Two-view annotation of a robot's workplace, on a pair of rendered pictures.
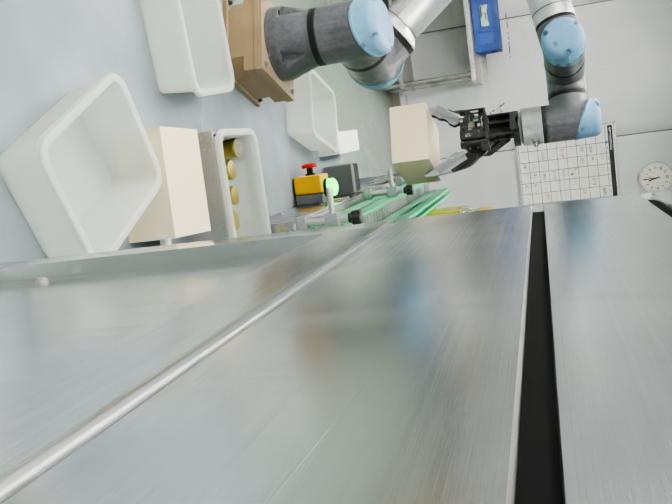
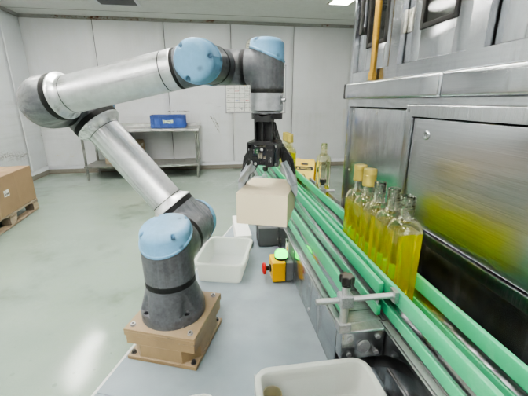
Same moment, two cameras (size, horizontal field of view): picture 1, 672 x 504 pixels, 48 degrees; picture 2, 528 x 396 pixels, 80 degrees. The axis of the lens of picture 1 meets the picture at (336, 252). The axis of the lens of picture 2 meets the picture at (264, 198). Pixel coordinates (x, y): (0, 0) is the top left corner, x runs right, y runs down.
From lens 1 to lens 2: 84 cm
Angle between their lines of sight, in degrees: 1
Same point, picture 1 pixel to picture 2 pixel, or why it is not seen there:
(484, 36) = (177, 122)
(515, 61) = (191, 108)
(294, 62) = (191, 304)
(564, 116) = (264, 71)
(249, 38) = (166, 344)
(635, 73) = not seen: hidden behind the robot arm
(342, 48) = (182, 264)
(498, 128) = (266, 132)
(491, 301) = not seen: outside the picture
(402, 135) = (262, 215)
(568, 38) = (196, 53)
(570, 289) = not seen: outside the picture
